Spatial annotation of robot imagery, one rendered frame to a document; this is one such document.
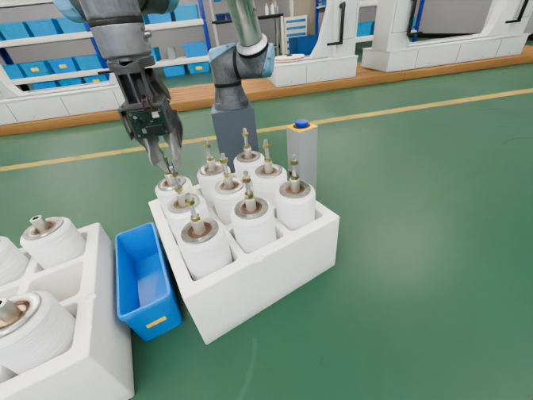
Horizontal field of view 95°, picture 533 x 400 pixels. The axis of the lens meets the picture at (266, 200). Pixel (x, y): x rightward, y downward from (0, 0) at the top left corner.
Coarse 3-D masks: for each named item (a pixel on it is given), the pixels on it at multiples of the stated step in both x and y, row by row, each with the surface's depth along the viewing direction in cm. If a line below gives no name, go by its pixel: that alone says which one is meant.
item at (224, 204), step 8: (216, 192) 60; (240, 192) 60; (216, 200) 60; (224, 200) 59; (232, 200) 59; (240, 200) 60; (216, 208) 63; (224, 208) 60; (224, 216) 62; (224, 224) 64
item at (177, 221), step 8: (200, 200) 58; (200, 208) 56; (168, 216) 55; (176, 216) 54; (184, 216) 54; (200, 216) 56; (208, 216) 60; (176, 224) 55; (184, 224) 55; (176, 232) 57; (176, 240) 61
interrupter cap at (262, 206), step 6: (258, 198) 56; (240, 204) 55; (258, 204) 54; (264, 204) 54; (234, 210) 53; (240, 210) 53; (246, 210) 53; (258, 210) 52; (264, 210) 52; (240, 216) 51; (246, 216) 51; (252, 216) 51; (258, 216) 50
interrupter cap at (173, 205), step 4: (192, 196) 59; (196, 196) 59; (172, 200) 59; (176, 200) 59; (196, 200) 58; (168, 204) 57; (172, 204) 57; (176, 204) 58; (196, 204) 56; (168, 208) 56; (172, 208) 56; (176, 208) 56; (180, 208) 56; (184, 208) 55; (188, 208) 55; (172, 212) 55; (176, 212) 54; (180, 212) 54; (184, 212) 55
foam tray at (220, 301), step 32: (160, 224) 64; (320, 224) 58; (256, 256) 52; (288, 256) 56; (320, 256) 63; (192, 288) 46; (224, 288) 49; (256, 288) 55; (288, 288) 62; (224, 320) 54
